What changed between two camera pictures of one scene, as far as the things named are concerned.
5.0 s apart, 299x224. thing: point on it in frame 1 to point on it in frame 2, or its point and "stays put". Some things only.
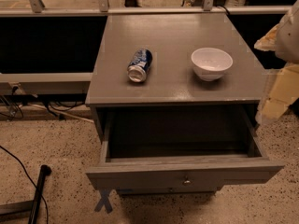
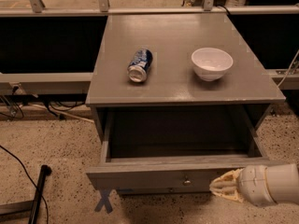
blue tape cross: [104, 202] stays put
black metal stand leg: [26, 209] stays put
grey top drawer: [181, 148] stays put
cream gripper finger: [267, 43] to [228, 191]
